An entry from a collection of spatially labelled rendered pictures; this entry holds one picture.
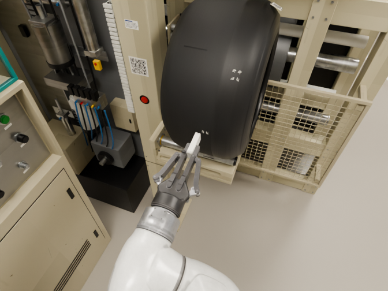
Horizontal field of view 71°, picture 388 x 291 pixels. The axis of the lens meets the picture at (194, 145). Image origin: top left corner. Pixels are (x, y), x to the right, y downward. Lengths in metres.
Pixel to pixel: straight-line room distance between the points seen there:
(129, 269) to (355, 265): 1.74
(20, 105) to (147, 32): 0.52
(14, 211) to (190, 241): 1.12
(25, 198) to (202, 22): 0.90
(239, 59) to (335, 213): 1.68
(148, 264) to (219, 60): 0.54
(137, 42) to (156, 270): 0.75
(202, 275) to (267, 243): 1.39
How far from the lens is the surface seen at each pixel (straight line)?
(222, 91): 0.79
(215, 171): 1.21
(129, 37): 1.05
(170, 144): 1.19
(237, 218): 2.03
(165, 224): 0.62
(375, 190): 2.53
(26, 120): 1.18
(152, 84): 1.12
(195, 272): 0.64
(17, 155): 1.19
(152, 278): 0.60
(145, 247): 0.60
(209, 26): 0.85
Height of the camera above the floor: 1.80
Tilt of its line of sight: 48 degrees down
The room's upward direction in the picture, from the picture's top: straight up
